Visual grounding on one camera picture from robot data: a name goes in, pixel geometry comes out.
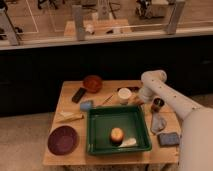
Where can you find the small dark jar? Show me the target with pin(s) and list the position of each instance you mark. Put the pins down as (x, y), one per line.
(157, 104)

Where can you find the green plastic tray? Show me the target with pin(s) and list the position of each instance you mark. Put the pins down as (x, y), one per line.
(100, 122)

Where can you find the purple bowl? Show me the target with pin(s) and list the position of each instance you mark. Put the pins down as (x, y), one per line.
(62, 140)

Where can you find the wooden stick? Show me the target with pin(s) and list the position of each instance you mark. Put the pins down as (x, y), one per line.
(106, 100)

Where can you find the red yellow apple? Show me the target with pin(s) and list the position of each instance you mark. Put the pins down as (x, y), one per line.
(116, 135)

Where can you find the blue sponge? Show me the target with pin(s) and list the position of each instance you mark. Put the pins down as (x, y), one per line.
(168, 139)

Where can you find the black rectangular block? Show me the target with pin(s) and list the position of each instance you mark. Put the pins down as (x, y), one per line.
(78, 95)

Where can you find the wooden table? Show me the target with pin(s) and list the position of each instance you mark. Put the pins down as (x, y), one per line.
(80, 157)

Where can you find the white cup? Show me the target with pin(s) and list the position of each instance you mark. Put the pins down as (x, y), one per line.
(124, 95)

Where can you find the small blue cup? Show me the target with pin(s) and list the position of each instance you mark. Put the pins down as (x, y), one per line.
(86, 105)

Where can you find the yellow wooden wedge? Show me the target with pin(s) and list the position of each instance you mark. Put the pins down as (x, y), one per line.
(72, 118)

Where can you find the white plastic wrapper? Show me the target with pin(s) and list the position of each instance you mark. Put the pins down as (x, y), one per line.
(129, 142)

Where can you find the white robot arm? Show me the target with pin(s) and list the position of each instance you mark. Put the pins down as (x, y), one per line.
(196, 143)

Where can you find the orange-brown bowl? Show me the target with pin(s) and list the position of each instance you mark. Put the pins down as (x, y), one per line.
(92, 83)

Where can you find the grey crumpled cloth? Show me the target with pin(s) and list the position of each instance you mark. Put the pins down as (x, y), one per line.
(158, 123)

